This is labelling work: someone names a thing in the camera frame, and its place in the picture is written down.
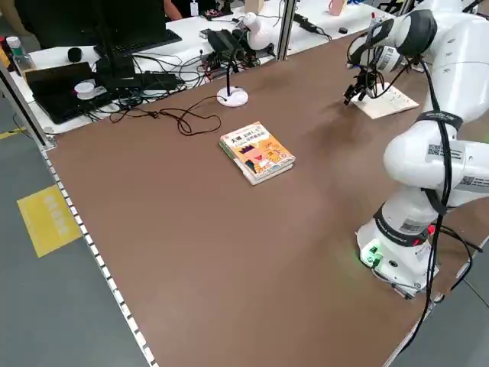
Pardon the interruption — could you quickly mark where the black stand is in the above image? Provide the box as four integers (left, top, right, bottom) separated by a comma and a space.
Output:
93, 0, 135, 88

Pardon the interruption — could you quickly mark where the black finned power supply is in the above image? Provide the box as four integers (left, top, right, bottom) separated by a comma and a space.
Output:
207, 29, 245, 62

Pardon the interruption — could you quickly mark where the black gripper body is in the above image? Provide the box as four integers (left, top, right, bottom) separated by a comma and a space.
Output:
354, 67, 377, 91

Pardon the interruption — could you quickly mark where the black monitor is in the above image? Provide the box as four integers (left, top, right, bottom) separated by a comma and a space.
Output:
15, 0, 167, 50

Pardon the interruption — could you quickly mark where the grey table frame post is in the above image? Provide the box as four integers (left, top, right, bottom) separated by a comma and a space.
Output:
0, 60, 57, 149

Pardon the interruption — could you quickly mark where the black lamp cable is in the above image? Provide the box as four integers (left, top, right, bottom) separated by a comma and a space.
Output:
109, 95, 230, 136

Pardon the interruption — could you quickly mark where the white desk lamp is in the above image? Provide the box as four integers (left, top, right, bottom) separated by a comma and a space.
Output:
216, 11, 275, 108

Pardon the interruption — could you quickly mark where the clear bottle with white cap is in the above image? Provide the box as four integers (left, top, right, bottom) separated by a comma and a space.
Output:
5, 36, 32, 72

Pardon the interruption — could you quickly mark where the yellow floor sticker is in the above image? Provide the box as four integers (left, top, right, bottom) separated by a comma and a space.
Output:
17, 184, 83, 258

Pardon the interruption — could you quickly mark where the white round dish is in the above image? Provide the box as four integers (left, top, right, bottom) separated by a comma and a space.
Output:
73, 81, 97, 101

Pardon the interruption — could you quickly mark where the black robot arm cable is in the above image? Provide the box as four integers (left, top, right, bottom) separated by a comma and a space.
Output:
404, 53, 484, 333

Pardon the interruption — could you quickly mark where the black keyboard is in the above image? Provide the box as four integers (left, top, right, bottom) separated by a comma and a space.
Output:
93, 29, 183, 54

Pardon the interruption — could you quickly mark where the person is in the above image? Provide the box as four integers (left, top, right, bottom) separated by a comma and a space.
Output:
163, 0, 183, 20

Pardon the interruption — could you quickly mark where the orange cartoon cover book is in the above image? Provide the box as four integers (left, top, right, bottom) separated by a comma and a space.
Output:
218, 121, 297, 187

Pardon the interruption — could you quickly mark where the black laptop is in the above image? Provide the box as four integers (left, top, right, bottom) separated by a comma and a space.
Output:
24, 60, 114, 125

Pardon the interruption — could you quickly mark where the aluminium frame post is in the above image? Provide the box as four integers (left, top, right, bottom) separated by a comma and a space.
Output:
277, 0, 297, 61

